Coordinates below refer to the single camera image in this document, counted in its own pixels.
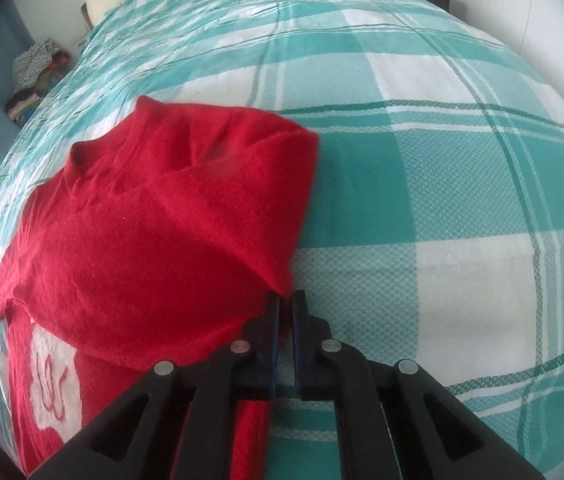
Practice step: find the teal plaid bed sheet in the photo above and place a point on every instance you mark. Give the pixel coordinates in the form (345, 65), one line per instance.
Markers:
(411, 160)

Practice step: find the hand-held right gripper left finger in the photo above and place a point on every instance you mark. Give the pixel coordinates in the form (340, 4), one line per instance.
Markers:
(262, 342)

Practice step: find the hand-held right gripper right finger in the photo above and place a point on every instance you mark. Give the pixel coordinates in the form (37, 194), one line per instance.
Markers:
(307, 345)

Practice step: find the red knit sweater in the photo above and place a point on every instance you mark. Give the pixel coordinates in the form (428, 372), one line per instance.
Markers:
(152, 240)

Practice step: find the pile of clothes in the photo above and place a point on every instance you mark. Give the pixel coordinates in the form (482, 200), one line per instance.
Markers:
(34, 75)

